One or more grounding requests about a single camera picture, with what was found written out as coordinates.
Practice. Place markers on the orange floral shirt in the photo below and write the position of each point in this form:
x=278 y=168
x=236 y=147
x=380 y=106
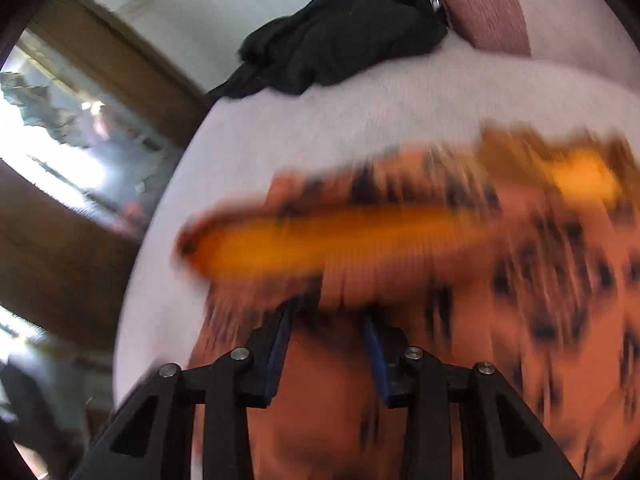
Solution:
x=450 y=300

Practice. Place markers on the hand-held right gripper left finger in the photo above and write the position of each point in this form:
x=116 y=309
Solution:
x=272 y=355

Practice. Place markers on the black clothes pile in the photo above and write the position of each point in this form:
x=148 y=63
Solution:
x=340 y=35

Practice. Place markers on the pink sofa armrest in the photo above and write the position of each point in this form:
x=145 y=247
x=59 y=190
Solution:
x=480 y=5

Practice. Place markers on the wooden door with stained glass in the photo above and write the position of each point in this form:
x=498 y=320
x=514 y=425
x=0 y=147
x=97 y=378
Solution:
x=75 y=160

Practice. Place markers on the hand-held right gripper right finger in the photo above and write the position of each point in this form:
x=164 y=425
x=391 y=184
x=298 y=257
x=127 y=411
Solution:
x=376 y=360

